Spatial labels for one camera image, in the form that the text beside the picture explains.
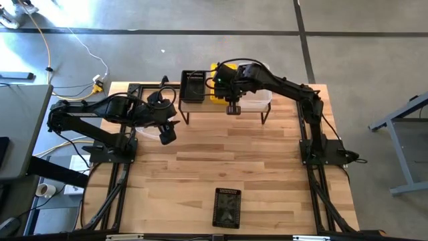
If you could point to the grey metal table frame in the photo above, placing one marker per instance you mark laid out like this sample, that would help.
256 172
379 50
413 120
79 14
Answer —
401 150

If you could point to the wooden shelf with black legs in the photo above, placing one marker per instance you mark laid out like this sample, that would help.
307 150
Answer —
207 107

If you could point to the white power adapter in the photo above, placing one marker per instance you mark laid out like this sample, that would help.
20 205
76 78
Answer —
96 77

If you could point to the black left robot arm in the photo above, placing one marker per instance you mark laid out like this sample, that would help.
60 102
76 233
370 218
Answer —
97 110

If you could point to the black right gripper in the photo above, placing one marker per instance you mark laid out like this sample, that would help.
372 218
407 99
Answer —
230 80

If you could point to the black frame rail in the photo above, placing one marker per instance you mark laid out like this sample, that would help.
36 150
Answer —
67 238

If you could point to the white cup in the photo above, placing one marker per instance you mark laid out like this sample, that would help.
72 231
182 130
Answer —
45 190

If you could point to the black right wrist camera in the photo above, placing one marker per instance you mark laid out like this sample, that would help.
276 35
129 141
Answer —
233 108

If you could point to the person's foot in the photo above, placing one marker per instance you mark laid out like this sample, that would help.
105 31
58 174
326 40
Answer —
9 20
26 6

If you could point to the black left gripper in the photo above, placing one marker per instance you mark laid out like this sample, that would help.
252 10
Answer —
157 112

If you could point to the black flat bar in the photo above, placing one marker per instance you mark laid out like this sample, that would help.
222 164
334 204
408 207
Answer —
16 76

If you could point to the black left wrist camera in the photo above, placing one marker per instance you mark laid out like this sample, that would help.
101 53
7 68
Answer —
168 135

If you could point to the grey desk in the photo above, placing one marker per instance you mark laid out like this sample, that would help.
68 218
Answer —
23 127

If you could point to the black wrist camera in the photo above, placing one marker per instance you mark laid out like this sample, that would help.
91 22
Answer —
233 108
168 135

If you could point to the grey computer mouse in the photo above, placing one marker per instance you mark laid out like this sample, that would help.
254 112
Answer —
9 227

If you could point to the white paper sheet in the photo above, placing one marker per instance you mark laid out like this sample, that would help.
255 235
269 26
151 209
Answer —
79 164

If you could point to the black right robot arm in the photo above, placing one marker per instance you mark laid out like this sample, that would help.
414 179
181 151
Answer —
294 92

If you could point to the black flat device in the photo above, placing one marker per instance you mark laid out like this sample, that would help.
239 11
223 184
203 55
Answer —
3 150

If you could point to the yellow power plug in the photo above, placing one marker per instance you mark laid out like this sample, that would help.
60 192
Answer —
97 88

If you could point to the silver metal bracket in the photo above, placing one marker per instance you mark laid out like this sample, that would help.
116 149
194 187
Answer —
124 237
311 238

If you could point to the black desk leg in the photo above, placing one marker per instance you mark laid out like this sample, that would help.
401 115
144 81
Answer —
57 172

